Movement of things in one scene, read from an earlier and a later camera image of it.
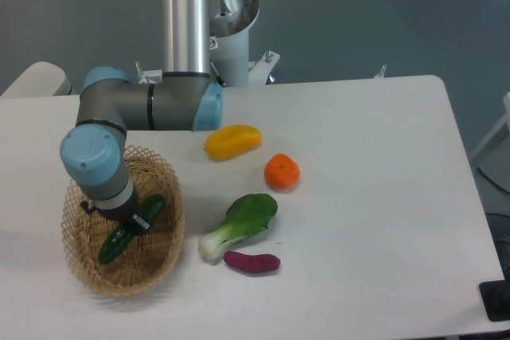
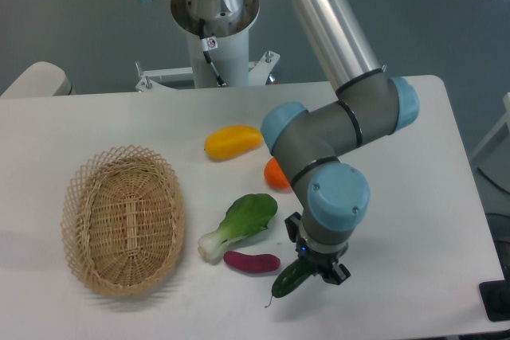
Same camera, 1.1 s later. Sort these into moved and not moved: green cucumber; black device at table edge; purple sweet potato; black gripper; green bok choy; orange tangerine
Moved: green cucumber; black gripper
Not moved: orange tangerine; green bok choy; purple sweet potato; black device at table edge
